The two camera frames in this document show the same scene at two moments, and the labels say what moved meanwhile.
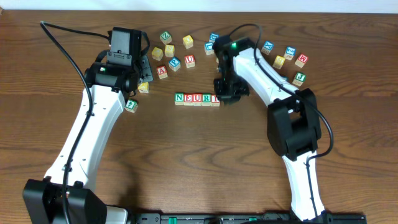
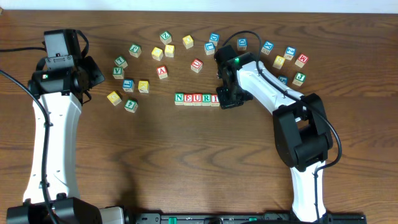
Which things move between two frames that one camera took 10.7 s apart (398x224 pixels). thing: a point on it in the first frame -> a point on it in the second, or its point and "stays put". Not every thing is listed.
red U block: (189, 60) -> (196, 65)
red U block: (197, 99) stays put
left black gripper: (145, 69) -> (94, 72)
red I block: (215, 102) stays put
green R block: (206, 99) stays put
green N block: (179, 98) stays put
